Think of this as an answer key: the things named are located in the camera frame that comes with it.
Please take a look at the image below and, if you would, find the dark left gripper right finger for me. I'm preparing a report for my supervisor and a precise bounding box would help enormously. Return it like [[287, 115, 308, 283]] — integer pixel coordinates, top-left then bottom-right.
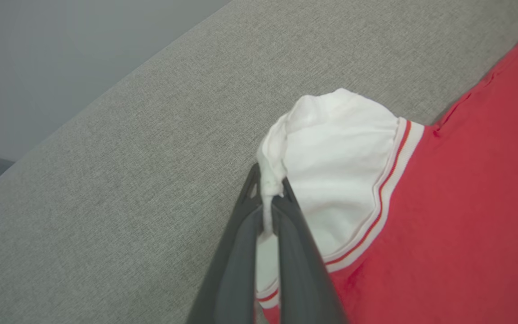
[[271, 176, 348, 324]]

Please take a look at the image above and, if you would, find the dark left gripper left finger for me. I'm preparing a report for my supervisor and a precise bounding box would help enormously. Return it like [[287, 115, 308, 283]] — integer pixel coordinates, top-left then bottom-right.
[[186, 163, 264, 324]]

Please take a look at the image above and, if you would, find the red and white shirt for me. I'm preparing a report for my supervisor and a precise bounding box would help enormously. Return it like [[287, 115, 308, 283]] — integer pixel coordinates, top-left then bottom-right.
[[254, 13, 518, 324]]

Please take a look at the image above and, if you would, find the grey fabric sofa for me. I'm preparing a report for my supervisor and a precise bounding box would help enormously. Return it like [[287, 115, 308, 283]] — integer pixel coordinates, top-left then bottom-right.
[[0, 0, 518, 324]]

